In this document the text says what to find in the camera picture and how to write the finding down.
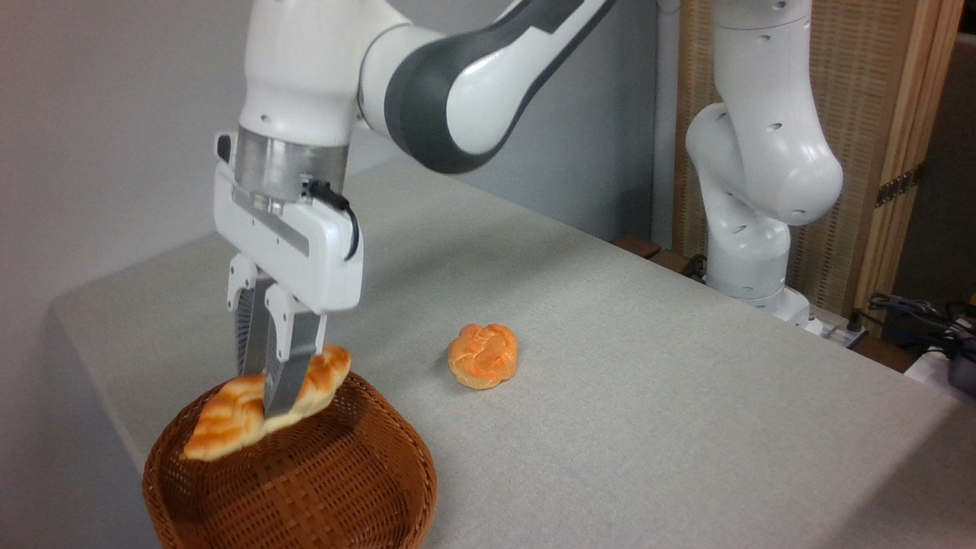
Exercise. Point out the brown wooden base board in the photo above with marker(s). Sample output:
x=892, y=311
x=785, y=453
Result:
x=648, y=252

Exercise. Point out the round braided bread bun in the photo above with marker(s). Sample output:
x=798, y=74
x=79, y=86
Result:
x=483, y=356

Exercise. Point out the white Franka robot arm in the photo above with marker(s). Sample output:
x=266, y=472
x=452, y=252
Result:
x=762, y=152

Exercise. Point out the bamboo folding screen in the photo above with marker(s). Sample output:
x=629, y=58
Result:
x=869, y=114

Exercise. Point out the metal screen hinge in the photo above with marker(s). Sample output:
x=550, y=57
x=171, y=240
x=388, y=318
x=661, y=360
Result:
x=898, y=185

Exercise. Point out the long braided bread loaf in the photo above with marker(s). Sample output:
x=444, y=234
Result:
x=229, y=419

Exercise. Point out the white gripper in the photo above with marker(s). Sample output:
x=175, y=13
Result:
x=328, y=259

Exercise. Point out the brown woven wicker basket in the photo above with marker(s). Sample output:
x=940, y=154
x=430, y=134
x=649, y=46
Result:
x=328, y=488

